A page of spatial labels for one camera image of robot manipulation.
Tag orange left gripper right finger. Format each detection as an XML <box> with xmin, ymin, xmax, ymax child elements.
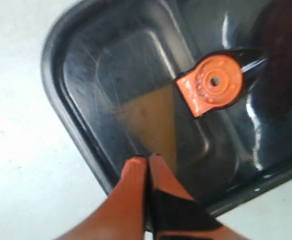
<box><xmin>149</xmin><ymin>154</ymin><xmax>238</xmax><ymax>240</ymax></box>

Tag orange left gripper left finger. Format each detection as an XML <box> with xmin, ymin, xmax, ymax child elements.
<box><xmin>58</xmin><ymin>156</ymin><xmax>147</xmax><ymax>240</ymax></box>

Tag dark transparent box lid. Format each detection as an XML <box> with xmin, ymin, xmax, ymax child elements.
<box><xmin>41</xmin><ymin>0</ymin><xmax>292</xmax><ymax>217</ymax></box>

